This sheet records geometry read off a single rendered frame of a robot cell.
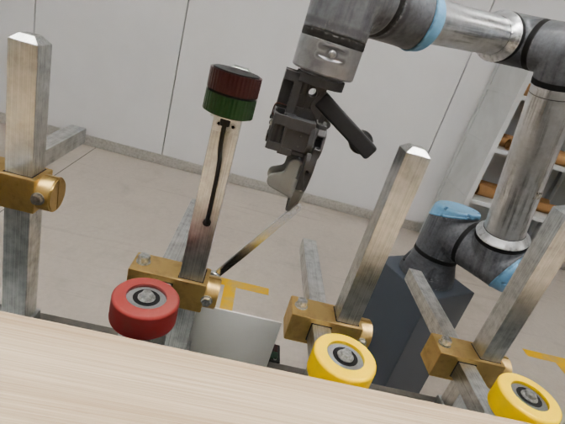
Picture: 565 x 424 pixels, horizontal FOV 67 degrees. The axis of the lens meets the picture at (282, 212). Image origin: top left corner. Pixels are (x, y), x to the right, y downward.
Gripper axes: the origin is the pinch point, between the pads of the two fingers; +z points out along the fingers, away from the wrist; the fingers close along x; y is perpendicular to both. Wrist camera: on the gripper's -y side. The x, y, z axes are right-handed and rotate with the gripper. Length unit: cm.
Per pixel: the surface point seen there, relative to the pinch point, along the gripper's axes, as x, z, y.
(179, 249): 0.4, 13.1, 16.1
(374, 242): 9.6, -1.3, -11.3
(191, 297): 10.4, 14.6, 11.8
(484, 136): -230, 3, -147
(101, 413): 36.5, 9.2, 15.7
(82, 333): 27.8, 9.3, 20.9
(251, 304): -108, 99, -12
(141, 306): 22.1, 8.8, 16.6
